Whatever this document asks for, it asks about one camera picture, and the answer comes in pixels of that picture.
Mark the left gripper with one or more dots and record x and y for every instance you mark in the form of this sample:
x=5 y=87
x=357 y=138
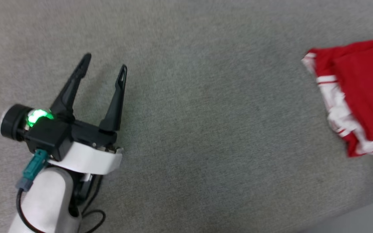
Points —
x=89 y=157

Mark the red and white jersey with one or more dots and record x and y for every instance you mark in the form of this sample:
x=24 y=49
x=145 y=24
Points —
x=361 y=84

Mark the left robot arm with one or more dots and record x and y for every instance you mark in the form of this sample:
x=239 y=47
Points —
x=47 y=200

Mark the grey fabric sofa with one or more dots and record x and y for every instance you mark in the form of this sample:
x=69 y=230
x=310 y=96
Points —
x=206 y=129

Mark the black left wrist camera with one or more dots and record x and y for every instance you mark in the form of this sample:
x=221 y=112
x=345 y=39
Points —
x=50 y=139

